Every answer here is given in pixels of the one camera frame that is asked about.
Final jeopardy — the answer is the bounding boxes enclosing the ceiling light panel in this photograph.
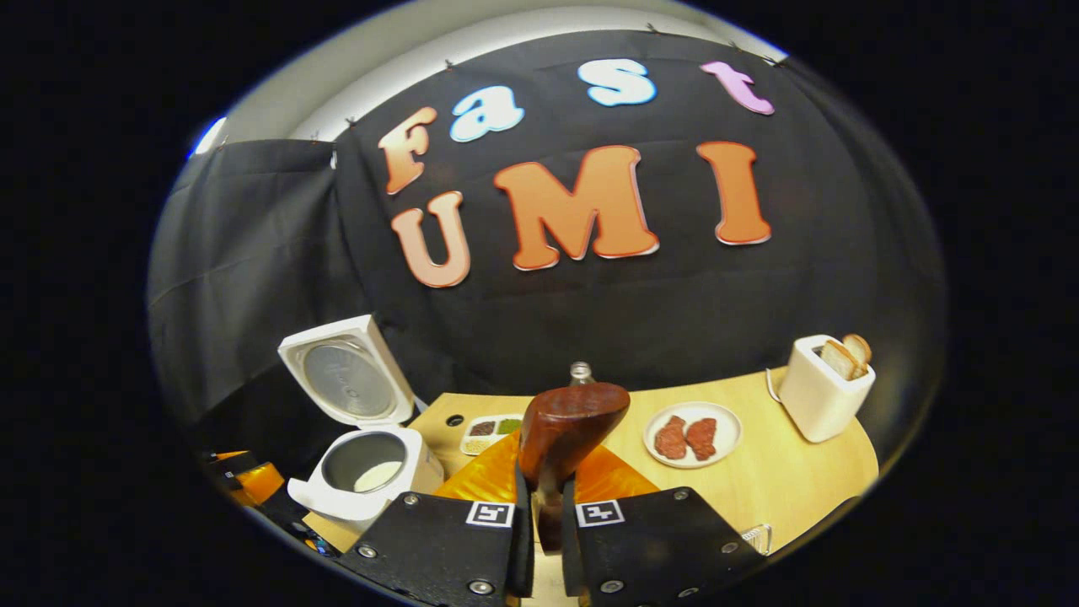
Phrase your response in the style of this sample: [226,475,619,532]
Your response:
[192,116,228,158]

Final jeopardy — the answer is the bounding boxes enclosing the white toaster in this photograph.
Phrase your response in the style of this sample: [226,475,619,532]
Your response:
[777,335,876,443]

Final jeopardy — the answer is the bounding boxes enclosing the white rice cooker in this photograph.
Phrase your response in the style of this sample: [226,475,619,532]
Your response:
[278,314,445,532]

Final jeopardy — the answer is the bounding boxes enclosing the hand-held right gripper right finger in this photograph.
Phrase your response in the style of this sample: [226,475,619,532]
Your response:
[561,447,766,607]

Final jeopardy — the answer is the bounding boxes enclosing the white divided grain tray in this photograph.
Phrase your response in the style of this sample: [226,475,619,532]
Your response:
[460,414,523,456]

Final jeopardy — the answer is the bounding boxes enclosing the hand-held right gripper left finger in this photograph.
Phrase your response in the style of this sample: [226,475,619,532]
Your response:
[337,432,534,607]

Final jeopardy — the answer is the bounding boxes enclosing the white plate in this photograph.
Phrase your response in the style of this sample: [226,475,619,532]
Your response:
[643,401,743,470]

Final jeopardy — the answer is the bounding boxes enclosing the brown wooden spoon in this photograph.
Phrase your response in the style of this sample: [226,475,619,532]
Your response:
[518,382,631,553]

